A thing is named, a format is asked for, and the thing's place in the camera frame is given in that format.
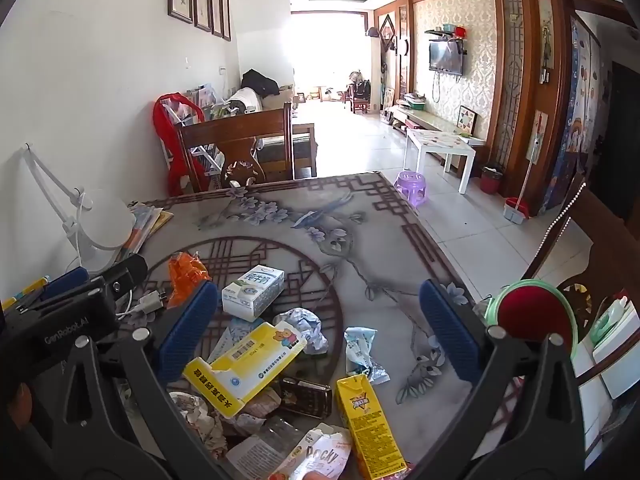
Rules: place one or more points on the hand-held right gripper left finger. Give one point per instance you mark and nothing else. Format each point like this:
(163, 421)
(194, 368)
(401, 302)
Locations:
(187, 327)

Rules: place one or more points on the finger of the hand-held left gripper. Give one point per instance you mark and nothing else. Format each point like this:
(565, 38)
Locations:
(65, 279)

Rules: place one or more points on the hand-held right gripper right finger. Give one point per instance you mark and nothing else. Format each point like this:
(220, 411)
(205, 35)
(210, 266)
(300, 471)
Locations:
(450, 332)

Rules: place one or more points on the white milk carton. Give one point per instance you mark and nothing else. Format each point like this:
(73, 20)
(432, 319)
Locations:
(252, 290)

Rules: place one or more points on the red bin with green rim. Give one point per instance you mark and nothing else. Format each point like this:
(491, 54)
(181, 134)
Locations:
(535, 315)

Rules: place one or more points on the blue white plastic wrapper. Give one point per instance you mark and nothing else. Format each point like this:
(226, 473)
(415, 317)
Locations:
(362, 350)

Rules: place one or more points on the beige wrapper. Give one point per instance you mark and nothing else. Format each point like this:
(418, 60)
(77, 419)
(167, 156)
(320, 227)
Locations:
(260, 405)

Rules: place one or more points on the silver foil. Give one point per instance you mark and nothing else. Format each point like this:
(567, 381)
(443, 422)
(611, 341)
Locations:
(300, 327)

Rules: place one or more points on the yellow tea carton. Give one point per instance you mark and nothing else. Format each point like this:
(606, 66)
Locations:
(367, 420)

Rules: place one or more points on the clear plastic bottle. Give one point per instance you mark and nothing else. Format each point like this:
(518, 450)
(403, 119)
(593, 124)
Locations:
(272, 435)

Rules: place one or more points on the white pink snack packet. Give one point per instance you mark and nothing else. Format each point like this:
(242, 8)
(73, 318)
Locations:
(320, 455)

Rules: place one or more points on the white paper packet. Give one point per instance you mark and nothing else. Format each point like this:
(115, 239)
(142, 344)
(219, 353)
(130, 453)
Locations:
(231, 337)

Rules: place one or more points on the white charger plug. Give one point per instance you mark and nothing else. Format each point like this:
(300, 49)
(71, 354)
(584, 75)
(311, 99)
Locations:
(150, 302)

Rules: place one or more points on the orange plastic wrapper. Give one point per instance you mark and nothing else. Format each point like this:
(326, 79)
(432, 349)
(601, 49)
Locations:
(185, 272)

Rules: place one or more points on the white desk lamp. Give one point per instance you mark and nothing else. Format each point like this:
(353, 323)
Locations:
(105, 220)

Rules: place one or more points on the yellow medicine box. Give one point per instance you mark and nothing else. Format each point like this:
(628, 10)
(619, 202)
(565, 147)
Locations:
(245, 370)

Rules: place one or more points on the crumpled white brown wrapper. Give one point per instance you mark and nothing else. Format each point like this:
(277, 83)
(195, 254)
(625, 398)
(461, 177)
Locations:
(200, 415)

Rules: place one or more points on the floral printed tablecloth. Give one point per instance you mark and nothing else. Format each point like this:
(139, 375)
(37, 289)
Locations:
(350, 240)

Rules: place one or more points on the broom with dustpan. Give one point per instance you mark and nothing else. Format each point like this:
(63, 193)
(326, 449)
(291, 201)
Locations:
(515, 210)

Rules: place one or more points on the purple plastic stool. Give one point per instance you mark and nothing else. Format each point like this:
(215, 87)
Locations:
(411, 185)

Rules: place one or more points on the small red waste bin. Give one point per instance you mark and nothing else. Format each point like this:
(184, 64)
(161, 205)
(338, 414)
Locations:
(491, 177)

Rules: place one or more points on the white green plastic bottle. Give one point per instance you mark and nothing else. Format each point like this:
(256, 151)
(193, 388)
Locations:
(610, 320)

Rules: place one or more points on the white side table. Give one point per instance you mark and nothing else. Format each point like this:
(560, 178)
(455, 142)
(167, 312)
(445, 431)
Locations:
(440, 145)

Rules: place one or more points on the carved wooden dining chair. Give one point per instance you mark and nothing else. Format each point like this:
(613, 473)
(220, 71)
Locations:
(235, 140)

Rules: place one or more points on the colourful framed picture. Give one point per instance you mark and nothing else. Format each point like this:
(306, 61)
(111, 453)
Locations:
(467, 120)

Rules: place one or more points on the low television cabinet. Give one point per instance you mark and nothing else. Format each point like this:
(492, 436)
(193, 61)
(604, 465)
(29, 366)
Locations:
(430, 120)

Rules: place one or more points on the wooden sofa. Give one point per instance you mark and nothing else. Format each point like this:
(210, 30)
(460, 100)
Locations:
(280, 125)

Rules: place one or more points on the black coat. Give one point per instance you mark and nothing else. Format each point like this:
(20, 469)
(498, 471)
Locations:
(260, 82)

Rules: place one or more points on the distant wooden chair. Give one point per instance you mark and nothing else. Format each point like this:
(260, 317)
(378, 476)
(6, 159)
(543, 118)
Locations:
(357, 92)

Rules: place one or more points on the cartoon wall poster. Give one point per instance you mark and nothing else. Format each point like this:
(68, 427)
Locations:
(580, 125)

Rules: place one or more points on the wall television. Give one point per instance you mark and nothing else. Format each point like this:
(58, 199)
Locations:
(446, 57)

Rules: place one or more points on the wall shelf with items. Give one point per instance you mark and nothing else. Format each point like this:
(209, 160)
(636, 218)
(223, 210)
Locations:
(447, 32)

